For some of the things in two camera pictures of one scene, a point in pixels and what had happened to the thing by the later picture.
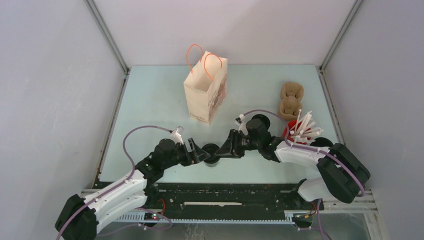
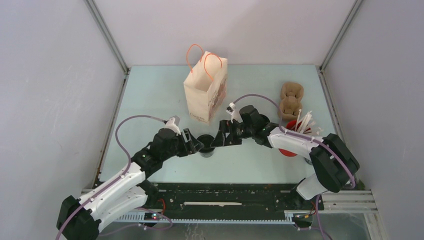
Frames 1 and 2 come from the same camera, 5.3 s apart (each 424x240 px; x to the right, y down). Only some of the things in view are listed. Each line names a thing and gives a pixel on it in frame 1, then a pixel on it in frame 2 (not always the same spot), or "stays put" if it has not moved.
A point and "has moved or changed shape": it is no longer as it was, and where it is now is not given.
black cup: (211, 149) -> (207, 140)
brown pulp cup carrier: (290, 103) stays put
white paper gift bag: (205, 87) stays put
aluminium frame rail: (95, 12) stays put
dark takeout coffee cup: (212, 165) has moved or changed shape
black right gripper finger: (225, 151) -> (219, 140)
